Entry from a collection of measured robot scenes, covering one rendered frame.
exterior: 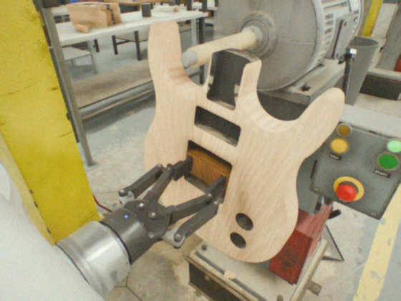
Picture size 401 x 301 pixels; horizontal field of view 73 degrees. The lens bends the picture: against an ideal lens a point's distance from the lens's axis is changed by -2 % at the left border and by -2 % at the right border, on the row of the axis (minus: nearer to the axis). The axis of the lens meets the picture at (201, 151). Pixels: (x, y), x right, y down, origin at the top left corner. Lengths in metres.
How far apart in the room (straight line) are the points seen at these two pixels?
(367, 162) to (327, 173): 0.09
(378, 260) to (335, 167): 1.32
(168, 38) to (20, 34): 0.83
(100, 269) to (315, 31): 0.54
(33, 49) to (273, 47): 0.93
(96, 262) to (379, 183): 0.54
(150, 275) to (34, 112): 0.99
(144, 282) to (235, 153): 1.25
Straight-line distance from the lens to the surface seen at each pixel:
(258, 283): 1.27
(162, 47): 0.49
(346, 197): 0.66
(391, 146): 0.61
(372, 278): 1.84
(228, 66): 0.43
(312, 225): 1.07
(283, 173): 0.42
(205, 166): 0.51
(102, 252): 0.37
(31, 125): 1.34
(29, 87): 1.29
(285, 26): 0.62
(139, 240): 0.39
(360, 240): 1.99
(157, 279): 1.62
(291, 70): 0.63
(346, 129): 0.61
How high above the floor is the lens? 1.38
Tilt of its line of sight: 34 degrees down
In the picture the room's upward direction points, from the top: straight up
